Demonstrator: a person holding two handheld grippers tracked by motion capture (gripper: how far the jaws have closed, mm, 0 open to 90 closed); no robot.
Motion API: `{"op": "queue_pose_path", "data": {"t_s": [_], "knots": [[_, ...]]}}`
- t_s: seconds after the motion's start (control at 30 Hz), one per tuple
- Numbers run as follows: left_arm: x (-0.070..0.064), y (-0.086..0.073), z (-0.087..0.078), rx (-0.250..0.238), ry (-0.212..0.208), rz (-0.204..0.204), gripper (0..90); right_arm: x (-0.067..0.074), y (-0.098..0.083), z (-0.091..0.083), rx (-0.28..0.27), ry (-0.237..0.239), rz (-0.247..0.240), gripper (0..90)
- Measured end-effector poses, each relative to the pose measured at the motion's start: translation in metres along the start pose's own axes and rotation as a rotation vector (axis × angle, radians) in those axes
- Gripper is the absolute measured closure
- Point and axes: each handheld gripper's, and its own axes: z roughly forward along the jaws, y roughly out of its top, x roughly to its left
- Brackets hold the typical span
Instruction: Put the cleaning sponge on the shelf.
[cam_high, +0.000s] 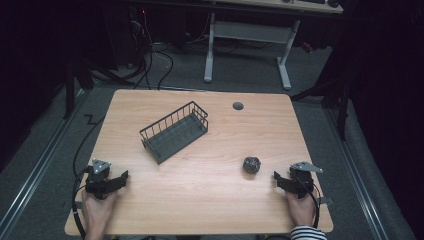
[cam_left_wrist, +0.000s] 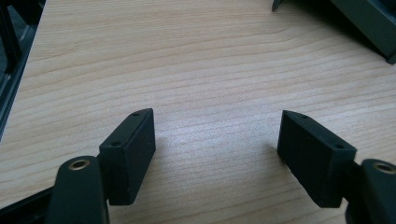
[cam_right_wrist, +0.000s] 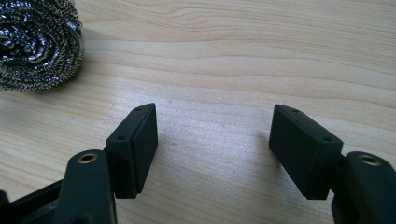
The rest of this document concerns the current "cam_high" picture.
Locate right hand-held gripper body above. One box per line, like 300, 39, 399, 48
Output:
288, 161, 324, 200

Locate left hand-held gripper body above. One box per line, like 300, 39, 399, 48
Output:
84, 158, 112, 201

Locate person's right hand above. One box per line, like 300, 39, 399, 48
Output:
285, 189, 318, 228

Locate person's left hand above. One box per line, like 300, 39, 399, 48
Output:
81, 189, 120, 231

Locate dark crumpled ball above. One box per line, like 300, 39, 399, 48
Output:
242, 156, 262, 175

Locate black tripod stand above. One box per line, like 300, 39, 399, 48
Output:
289, 78, 352, 142
61, 58, 96, 120

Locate dark computer tower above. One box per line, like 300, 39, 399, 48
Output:
111, 4, 149, 69

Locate white-legged background desk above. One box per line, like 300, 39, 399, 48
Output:
202, 0, 345, 91

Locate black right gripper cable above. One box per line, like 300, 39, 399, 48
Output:
294, 176, 322, 230

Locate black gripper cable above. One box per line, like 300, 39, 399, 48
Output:
294, 176, 322, 230
71, 114, 107, 240

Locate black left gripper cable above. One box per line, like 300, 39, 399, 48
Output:
71, 114, 107, 240

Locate metal floor rail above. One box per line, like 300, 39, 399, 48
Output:
0, 87, 88, 240
324, 107, 391, 240

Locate dark wire basket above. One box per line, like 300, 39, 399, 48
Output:
139, 100, 210, 166

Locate black floor cables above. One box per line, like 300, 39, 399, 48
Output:
128, 13, 175, 91

